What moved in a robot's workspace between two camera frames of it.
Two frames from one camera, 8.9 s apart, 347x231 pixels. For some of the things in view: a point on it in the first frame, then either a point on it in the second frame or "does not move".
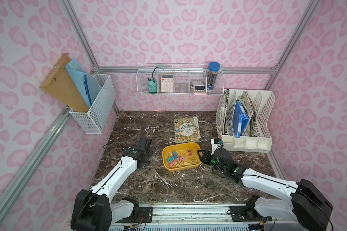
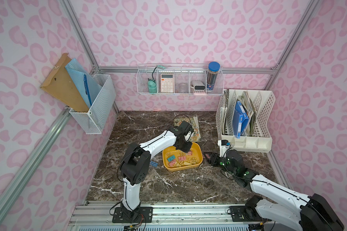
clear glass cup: (183, 88) does not move
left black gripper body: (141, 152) → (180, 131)
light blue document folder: (88, 87) does not move
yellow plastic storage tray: (180, 156) does not move
